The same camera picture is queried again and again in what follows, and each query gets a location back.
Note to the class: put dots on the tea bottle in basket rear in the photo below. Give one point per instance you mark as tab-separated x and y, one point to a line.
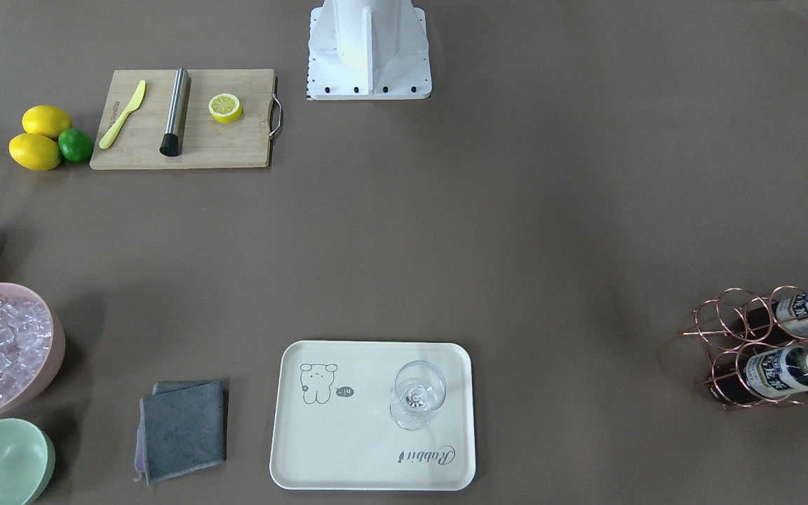
769	375

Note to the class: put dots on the steel muddler black tip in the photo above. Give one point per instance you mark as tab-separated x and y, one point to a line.
173	135

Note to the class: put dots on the cream rectangular tray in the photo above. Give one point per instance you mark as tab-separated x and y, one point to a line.
333	430

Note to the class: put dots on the yellow lemon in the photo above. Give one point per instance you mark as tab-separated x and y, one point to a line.
46	120
34	151

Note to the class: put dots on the pink bowl with ice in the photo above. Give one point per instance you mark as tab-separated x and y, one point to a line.
32	345

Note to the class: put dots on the yellow plastic knife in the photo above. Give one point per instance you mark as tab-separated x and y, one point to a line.
132	106

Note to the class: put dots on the grey folded cloth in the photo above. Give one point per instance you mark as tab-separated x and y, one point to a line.
181	430

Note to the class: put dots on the wooden cutting board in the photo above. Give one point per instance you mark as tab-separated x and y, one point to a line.
206	143

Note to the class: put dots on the clear wine glass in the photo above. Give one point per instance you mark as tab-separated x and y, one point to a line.
418	392

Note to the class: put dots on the green lime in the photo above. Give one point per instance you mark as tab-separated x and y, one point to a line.
75	145

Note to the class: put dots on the copper wire bottle basket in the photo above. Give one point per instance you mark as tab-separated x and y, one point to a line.
740	323

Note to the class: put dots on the lemon half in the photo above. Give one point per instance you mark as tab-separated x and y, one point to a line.
225	108

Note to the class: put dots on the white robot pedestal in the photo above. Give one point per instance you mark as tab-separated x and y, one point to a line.
368	50

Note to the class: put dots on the green bowl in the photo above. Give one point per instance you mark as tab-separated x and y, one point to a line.
27	460

